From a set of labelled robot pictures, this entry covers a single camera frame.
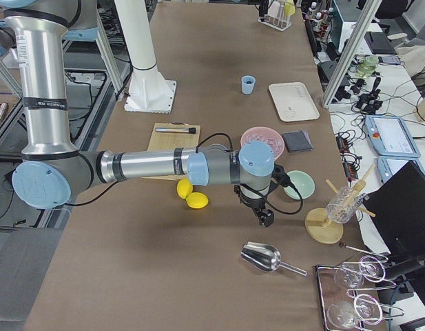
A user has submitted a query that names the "light blue plastic cup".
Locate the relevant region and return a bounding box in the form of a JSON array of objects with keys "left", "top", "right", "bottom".
[{"left": 241, "top": 75, "right": 256, "bottom": 95}]

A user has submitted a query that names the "steel muddler black tip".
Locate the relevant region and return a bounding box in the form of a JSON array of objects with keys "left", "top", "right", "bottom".
[{"left": 154, "top": 127, "right": 196, "bottom": 134}]

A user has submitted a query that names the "white camera pillar base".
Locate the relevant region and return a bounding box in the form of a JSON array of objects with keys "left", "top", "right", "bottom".
[{"left": 115, "top": 0, "right": 176, "bottom": 114}]

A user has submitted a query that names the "grey folded cloth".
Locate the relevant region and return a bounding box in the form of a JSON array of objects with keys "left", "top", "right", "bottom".
[{"left": 282, "top": 129, "right": 314, "bottom": 152}]

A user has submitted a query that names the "black glass tray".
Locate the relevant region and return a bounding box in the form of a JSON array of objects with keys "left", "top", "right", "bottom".
[{"left": 315, "top": 265, "right": 405, "bottom": 330}]

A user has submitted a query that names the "mint green bowl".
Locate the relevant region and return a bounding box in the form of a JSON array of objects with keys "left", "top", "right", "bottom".
[{"left": 284, "top": 170, "right": 315, "bottom": 200}]

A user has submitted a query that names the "wine glass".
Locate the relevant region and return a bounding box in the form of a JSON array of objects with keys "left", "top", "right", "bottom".
[
  {"left": 327, "top": 294, "right": 383, "bottom": 330},
  {"left": 333, "top": 255, "right": 386, "bottom": 290}
]

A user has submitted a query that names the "wooden cutting board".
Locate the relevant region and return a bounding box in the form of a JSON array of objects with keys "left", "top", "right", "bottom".
[{"left": 141, "top": 121, "right": 202, "bottom": 182}]

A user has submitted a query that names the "cream rabbit tray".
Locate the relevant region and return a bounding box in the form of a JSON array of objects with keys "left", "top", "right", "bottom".
[{"left": 269, "top": 82, "right": 320, "bottom": 123}]

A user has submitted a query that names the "metal ice scoop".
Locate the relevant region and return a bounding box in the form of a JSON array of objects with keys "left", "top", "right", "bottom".
[{"left": 240, "top": 241, "right": 308, "bottom": 276}]

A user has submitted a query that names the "aluminium frame post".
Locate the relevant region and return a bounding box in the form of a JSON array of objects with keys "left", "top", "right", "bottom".
[{"left": 321, "top": 0, "right": 382, "bottom": 108}]

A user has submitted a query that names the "wooden cup tree stand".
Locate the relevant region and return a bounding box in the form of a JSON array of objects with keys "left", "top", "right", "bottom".
[{"left": 304, "top": 164, "right": 375, "bottom": 244}]

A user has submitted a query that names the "yellow lemon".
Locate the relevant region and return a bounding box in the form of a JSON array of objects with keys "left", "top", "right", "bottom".
[
  {"left": 176, "top": 179, "right": 194, "bottom": 199},
  {"left": 185, "top": 192, "right": 209, "bottom": 209}
]

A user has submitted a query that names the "white wire cup rack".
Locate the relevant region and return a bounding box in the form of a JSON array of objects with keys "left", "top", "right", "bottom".
[{"left": 258, "top": 3, "right": 291, "bottom": 32}]

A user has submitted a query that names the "glass mug on stand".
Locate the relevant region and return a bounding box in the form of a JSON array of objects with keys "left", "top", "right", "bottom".
[{"left": 325, "top": 187, "right": 364, "bottom": 224}]

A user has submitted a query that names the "pink cup on rack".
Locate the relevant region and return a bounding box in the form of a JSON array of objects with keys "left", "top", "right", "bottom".
[{"left": 267, "top": 1, "right": 282, "bottom": 18}]

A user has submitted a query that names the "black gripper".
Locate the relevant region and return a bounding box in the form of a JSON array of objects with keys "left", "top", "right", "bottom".
[
  {"left": 234, "top": 164, "right": 291, "bottom": 227},
  {"left": 258, "top": 0, "right": 269, "bottom": 17}
]

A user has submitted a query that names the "yellow cup on rack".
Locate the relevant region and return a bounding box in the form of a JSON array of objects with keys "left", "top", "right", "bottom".
[{"left": 283, "top": 0, "right": 296, "bottom": 21}]

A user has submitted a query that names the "blue teach pendant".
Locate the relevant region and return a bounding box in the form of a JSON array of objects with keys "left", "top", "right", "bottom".
[
  {"left": 364, "top": 115, "right": 421, "bottom": 158},
  {"left": 377, "top": 156, "right": 424, "bottom": 183}
]

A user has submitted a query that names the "pink bowl of ice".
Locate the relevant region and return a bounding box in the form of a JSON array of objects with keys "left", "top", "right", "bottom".
[{"left": 240, "top": 126, "right": 285, "bottom": 160}]

